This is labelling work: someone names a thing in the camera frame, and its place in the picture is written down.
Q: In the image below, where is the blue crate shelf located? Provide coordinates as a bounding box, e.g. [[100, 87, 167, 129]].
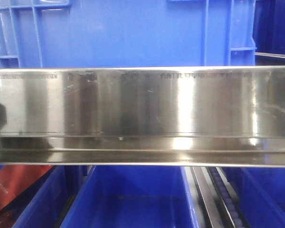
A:
[[0, 0, 256, 68]]

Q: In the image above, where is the blue bin lower left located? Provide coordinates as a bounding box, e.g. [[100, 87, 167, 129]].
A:
[[13, 166, 71, 228]]

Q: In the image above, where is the red package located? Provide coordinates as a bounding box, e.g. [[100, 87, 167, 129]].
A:
[[0, 165, 52, 210]]

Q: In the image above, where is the lower roller track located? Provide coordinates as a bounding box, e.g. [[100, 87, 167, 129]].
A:
[[190, 167, 247, 228]]

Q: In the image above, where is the blue bin lower centre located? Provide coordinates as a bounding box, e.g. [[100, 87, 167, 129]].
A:
[[61, 165, 199, 228]]

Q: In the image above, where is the blue bin lower right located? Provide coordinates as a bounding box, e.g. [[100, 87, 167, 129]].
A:
[[223, 167, 285, 228]]

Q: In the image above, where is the blue bin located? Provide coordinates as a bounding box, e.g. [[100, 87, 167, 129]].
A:
[[223, 167, 285, 228], [61, 165, 199, 228], [13, 166, 71, 228]]

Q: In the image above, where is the steel shelf front beam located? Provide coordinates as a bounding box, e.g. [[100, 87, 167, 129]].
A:
[[0, 66, 285, 167]]

